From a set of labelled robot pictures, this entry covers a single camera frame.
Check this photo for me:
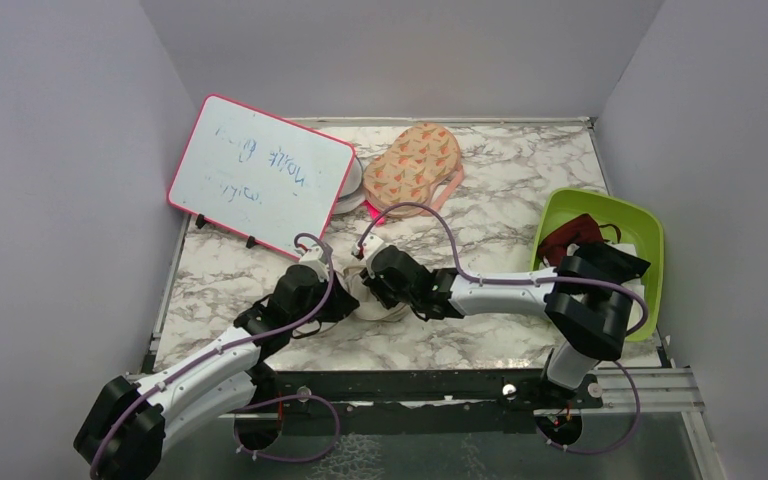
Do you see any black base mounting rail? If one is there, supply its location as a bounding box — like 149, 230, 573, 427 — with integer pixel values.
232, 368, 603, 450

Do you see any orange patterned bra wash bag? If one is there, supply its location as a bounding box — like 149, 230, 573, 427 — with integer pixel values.
362, 123, 465, 218

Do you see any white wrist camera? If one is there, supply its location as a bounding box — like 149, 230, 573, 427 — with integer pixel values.
296, 245, 332, 282
351, 234, 390, 275

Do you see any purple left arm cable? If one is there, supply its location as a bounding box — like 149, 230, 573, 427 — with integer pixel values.
89, 233, 336, 480

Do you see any pink framed whiteboard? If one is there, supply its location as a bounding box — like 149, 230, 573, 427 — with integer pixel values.
167, 94, 355, 258

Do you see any green plastic basin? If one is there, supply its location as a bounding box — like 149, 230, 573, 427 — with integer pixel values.
530, 188, 665, 342

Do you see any white round object behind whiteboard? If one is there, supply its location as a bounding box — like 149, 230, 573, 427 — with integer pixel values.
332, 157, 365, 215

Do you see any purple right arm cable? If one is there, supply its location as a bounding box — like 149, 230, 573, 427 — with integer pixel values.
352, 202, 650, 336

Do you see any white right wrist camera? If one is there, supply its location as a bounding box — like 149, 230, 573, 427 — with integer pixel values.
351, 234, 390, 275

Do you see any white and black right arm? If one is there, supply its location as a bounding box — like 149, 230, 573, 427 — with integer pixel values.
353, 243, 648, 407

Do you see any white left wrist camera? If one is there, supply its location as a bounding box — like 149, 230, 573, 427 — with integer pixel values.
296, 245, 332, 282

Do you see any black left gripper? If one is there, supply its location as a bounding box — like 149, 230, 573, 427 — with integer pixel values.
290, 271, 360, 329

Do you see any white mesh laundry bag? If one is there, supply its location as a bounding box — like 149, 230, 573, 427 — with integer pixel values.
341, 263, 410, 322

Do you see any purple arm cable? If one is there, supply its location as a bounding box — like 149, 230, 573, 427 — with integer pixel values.
89, 233, 336, 480
352, 202, 650, 336

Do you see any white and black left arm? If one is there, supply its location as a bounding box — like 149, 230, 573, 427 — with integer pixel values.
73, 252, 357, 479

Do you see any dark red cloth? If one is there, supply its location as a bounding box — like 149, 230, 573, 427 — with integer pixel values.
536, 213, 622, 266

